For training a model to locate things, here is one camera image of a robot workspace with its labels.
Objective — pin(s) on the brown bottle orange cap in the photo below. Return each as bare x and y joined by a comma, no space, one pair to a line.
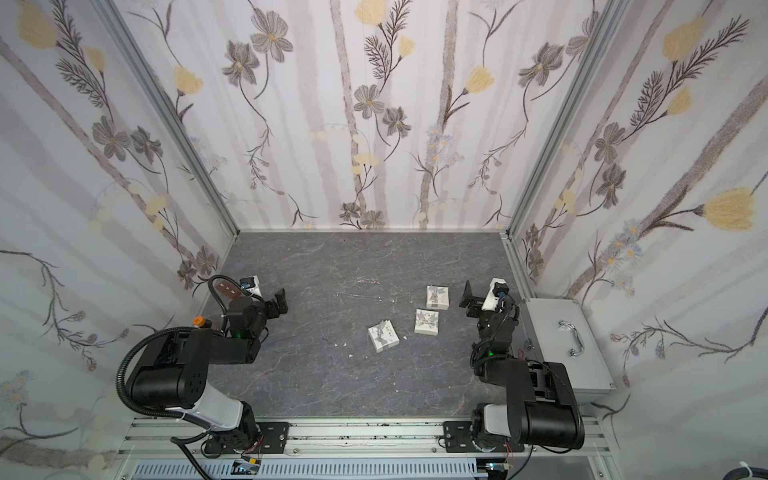
201,322

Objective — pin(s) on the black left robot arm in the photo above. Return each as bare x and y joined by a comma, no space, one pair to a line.
166,375

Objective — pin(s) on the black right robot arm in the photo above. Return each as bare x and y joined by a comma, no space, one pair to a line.
540,407

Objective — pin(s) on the small brown red box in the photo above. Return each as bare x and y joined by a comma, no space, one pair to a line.
228,290

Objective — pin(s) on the white jewelry box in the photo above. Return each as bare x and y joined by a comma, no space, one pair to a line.
437,298
383,336

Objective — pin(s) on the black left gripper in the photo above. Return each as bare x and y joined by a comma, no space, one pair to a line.
271,306

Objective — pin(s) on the silver metal case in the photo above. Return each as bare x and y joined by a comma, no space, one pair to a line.
556,330

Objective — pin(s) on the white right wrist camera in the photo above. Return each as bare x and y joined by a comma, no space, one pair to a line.
498,288

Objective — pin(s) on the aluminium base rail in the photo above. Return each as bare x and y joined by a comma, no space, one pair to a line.
354,448

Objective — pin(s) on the white jewelry box lid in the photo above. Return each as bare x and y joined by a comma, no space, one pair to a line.
426,322

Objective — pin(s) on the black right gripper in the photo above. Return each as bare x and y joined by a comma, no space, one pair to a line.
477,303

